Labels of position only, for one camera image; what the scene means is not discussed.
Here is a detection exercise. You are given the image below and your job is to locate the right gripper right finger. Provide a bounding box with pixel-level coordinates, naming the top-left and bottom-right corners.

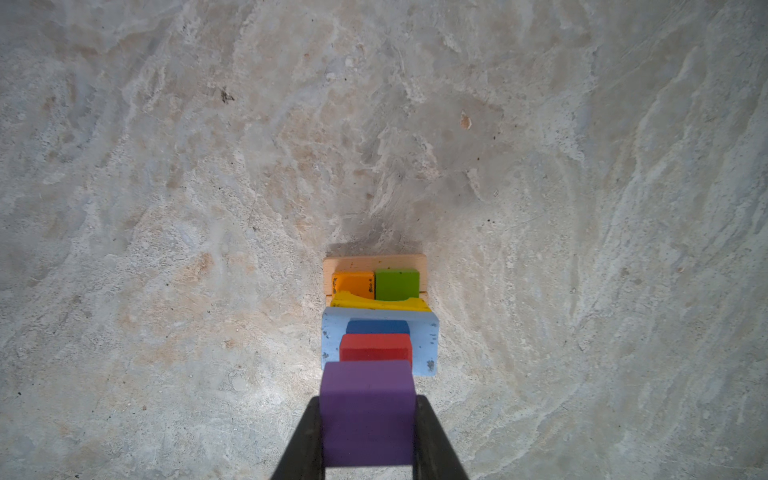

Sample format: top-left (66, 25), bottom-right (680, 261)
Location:
top-left (412, 395), bottom-right (469, 480)

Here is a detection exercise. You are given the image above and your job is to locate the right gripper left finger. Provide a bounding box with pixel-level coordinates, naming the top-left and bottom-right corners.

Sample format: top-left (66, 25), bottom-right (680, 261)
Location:
top-left (271, 396), bottom-right (326, 480)

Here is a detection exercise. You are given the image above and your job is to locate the natural wood block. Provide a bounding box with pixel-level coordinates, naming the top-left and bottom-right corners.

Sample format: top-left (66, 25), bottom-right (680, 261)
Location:
top-left (322, 254), bottom-right (428, 303)

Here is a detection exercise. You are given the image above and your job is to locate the green wood block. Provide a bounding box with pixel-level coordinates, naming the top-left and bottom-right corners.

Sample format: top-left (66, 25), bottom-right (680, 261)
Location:
top-left (375, 268), bottom-right (421, 301)

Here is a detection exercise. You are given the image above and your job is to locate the purple wood cube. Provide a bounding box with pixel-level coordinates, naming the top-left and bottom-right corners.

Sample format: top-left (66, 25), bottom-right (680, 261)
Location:
top-left (319, 360), bottom-right (416, 468)

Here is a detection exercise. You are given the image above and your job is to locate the light blue wood block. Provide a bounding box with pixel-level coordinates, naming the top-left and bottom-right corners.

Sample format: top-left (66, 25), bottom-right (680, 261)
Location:
top-left (320, 307), bottom-right (440, 377)

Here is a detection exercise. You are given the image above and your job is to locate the blue wood cube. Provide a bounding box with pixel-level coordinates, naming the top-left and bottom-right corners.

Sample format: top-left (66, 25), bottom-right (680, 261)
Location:
top-left (346, 319), bottom-right (410, 335)

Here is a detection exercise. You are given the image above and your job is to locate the orange wood block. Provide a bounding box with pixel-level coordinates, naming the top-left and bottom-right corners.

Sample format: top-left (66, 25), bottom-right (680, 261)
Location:
top-left (331, 271), bottom-right (375, 299)

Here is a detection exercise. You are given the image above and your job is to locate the red wood cube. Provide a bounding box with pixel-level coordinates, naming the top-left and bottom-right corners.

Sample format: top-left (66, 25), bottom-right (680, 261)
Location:
top-left (339, 333), bottom-right (413, 365)

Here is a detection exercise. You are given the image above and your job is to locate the yellow wood block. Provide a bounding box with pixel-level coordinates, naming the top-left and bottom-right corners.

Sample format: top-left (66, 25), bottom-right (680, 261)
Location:
top-left (329, 291), bottom-right (431, 312)

